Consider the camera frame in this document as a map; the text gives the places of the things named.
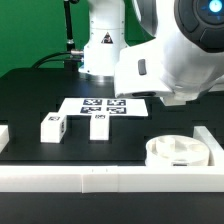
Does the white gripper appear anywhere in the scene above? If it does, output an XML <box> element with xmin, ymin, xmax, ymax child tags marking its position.
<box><xmin>114</xmin><ymin>41</ymin><xmax>173</xmax><ymax>98</ymax></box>

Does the white round stool seat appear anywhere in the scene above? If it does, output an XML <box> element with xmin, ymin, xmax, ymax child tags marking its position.
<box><xmin>145</xmin><ymin>135</ymin><xmax>210</xmax><ymax>167</ymax></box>

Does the white marker tag sheet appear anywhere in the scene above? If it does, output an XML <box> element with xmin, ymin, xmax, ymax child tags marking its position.
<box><xmin>59</xmin><ymin>98</ymin><xmax>148</xmax><ymax>117</ymax></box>

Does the black cable bundle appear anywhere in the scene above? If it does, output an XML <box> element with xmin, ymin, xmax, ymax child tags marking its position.
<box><xmin>31</xmin><ymin>49</ymin><xmax>85</xmax><ymax>69</ymax></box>

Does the white U-shaped boundary wall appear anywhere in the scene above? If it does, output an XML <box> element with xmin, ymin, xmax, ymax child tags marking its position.
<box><xmin>0</xmin><ymin>126</ymin><xmax>224</xmax><ymax>193</ymax></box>

